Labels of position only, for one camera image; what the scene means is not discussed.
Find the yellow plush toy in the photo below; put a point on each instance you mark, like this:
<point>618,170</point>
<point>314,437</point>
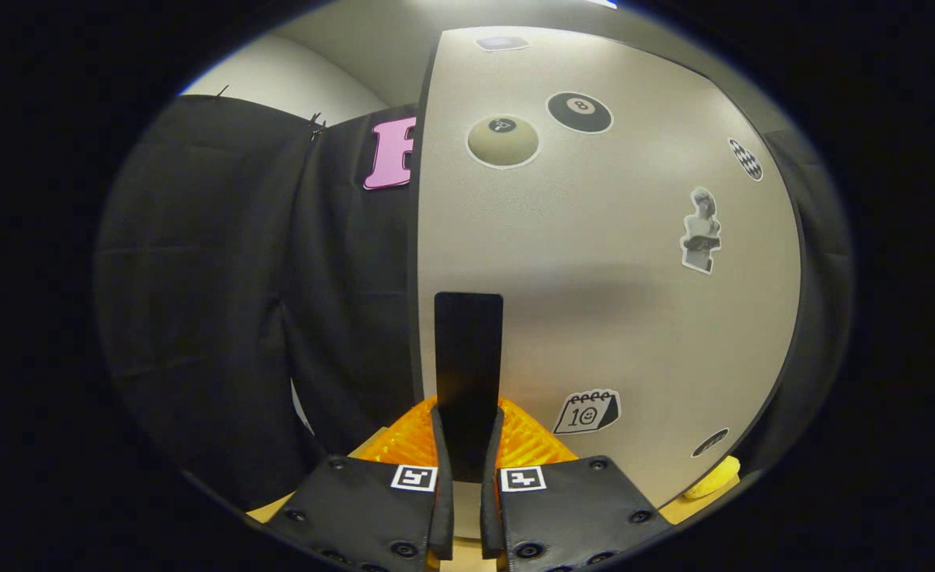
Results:
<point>713,479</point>

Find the black backdrop cloth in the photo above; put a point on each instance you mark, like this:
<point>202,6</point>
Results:
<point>197,278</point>

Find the grey cabinet door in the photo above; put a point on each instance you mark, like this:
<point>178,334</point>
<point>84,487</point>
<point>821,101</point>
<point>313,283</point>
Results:
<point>594,278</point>

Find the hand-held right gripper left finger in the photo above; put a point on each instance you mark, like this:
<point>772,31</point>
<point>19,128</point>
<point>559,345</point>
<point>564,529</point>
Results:
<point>442,508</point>

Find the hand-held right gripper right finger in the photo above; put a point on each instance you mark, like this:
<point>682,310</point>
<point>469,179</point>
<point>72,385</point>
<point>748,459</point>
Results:
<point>489,516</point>

